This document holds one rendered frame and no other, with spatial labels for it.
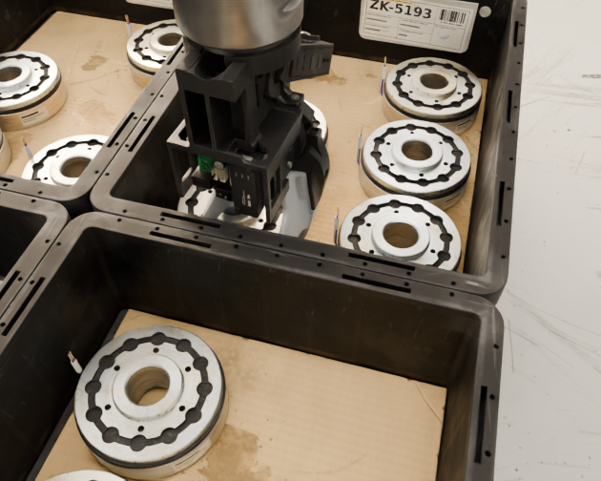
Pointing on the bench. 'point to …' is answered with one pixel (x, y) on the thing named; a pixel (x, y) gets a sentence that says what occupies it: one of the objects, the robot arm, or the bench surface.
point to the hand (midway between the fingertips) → (269, 219)
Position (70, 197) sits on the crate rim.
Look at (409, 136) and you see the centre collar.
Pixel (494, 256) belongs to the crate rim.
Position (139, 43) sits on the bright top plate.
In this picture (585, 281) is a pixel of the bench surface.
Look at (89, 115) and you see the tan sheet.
